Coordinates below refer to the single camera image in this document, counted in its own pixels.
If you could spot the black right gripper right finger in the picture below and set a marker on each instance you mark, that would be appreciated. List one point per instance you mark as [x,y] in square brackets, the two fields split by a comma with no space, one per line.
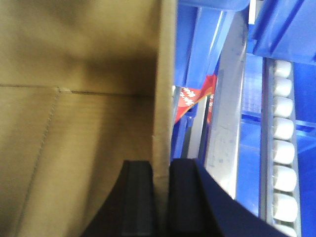
[199,207]

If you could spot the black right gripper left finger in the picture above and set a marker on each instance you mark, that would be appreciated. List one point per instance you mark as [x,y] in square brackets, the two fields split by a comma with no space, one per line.
[129,210]

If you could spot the brown cardboard carton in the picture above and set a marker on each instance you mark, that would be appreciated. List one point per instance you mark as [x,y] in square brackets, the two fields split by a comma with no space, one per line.
[84,85]

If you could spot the steel shelf divider bar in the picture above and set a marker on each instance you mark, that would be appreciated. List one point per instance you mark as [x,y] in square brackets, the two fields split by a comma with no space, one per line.
[214,136]

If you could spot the white roller track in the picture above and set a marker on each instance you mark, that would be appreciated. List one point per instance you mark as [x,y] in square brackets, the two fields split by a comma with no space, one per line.
[279,198]

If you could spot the red printed package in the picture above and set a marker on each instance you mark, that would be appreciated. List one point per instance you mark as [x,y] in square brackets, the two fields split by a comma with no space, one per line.
[189,96]

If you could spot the lower left blue bin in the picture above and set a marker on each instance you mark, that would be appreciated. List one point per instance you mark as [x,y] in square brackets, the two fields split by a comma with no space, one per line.
[202,27]

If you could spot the upper blue plastic bin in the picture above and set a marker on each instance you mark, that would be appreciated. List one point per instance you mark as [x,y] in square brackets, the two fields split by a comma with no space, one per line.
[286,30]

